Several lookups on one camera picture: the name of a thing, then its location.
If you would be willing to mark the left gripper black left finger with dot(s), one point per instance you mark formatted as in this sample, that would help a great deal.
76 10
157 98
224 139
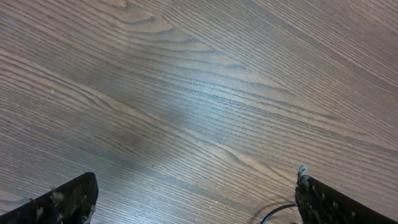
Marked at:
71 203

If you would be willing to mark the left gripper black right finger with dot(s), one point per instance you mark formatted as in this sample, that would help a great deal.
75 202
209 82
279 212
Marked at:
320 204

